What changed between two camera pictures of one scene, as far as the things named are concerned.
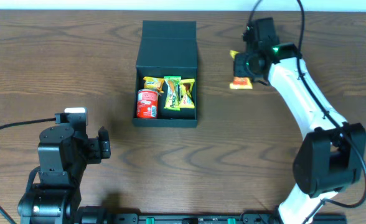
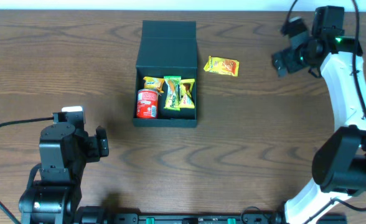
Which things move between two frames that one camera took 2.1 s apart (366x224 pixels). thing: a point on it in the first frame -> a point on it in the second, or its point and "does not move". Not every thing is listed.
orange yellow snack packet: [239, 83] -> [222, 66]
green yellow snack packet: [172, 99] does not move
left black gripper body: [103, 144] does not move
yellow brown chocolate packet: [186, 86] does not move
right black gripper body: [240, 65] -> [282, 62]
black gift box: [167, 48] does not move
